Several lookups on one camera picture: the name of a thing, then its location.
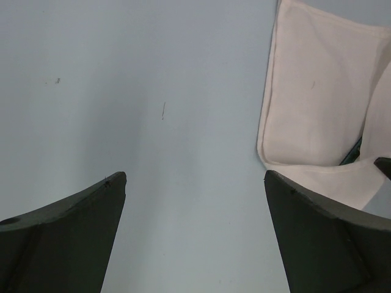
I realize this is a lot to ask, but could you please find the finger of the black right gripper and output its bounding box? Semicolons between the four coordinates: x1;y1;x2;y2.
374;157;391;179

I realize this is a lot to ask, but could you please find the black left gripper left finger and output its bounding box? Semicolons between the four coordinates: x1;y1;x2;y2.
1;172;126;292

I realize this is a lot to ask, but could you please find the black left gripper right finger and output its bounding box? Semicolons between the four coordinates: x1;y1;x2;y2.
265;171;390;292

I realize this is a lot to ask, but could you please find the teal handled table knife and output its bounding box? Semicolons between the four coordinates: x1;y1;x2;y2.
339;137;362;165

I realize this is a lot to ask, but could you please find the white cloth napkin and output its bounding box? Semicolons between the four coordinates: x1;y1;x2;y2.
257;1;390;209

